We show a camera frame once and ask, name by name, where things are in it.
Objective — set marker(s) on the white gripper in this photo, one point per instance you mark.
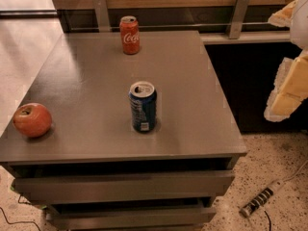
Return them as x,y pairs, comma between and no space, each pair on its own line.
299,24

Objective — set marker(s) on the blue pepsi can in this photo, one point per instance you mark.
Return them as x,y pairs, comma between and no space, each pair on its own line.
143,98

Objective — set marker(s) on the red coke can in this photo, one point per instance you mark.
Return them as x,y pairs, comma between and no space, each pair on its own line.
129,30

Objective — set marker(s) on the white power strip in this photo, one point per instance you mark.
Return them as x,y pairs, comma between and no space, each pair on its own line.
261,198

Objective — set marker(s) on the upper grey drawer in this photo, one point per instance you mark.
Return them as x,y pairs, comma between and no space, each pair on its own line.
124,187

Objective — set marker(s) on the grey drawer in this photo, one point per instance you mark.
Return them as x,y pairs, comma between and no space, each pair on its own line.
124,187
134,219

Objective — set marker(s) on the lower grey drawer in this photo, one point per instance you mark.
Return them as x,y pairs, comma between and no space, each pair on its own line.
134,219

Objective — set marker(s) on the grey drawer cabinet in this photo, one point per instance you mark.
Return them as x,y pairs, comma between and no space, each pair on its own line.
85,85

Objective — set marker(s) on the red apple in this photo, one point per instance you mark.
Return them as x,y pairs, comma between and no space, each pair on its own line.
32,120

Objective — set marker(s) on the horizontal metal rail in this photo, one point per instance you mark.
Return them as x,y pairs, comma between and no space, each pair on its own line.
211,28

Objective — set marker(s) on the right metal rail bracket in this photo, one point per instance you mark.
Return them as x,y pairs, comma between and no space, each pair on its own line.
238,15

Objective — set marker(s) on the metal rail bracket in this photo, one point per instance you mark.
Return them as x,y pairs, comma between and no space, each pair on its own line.
102,15
238,15

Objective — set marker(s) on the left metal rail bracket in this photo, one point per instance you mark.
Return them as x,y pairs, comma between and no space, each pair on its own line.
102,15

